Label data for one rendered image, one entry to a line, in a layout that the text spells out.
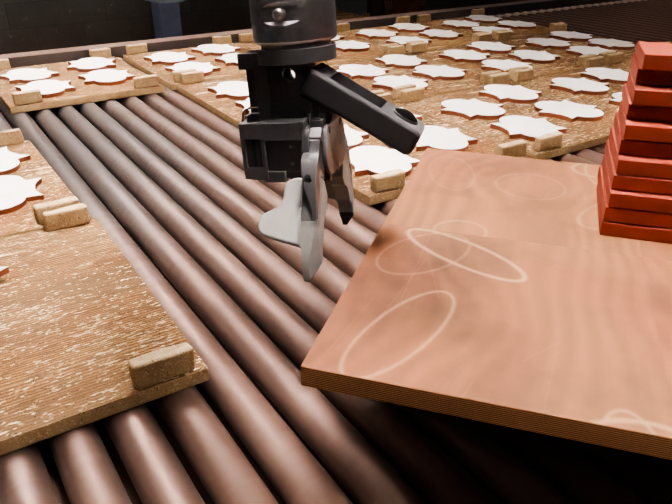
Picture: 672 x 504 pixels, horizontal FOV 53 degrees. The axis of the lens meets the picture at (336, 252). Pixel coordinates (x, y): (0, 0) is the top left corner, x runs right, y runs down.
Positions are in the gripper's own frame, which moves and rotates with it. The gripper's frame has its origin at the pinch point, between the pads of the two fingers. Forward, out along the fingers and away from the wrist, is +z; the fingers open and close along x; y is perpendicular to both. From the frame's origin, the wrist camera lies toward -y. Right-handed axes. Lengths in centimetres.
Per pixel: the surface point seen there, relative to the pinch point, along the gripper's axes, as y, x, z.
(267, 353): 7.2, 3.6, 10.1
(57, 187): 52, -27, 2
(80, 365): 23.2, 12.0, 7.5
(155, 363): 14.4, 12.9, 6.1
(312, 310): 5.3, -6.5, 10.2
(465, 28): 1, -189, -5
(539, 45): -24, -162, -1
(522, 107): -18, -92, 4
